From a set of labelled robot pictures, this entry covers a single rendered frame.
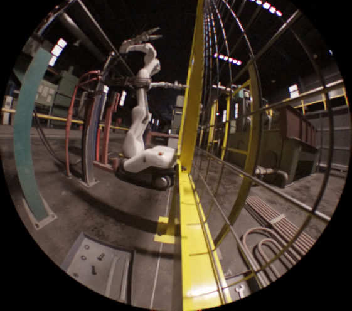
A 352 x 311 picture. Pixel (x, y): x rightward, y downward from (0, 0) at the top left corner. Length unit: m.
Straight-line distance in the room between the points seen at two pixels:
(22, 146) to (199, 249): 0.63
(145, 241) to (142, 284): 0.25
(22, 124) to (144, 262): 0.72
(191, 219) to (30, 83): 0.68
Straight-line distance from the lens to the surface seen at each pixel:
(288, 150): 1.96
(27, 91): 0.59
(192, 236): 0.16
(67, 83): 9.29
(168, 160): 0.88
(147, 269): 0.54
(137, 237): 0.62
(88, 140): 0.91
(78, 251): 0.61
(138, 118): 1.11
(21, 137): 0.59
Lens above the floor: 0.52
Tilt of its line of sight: 1 degrees up
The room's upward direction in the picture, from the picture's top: 9 degrees clockwise
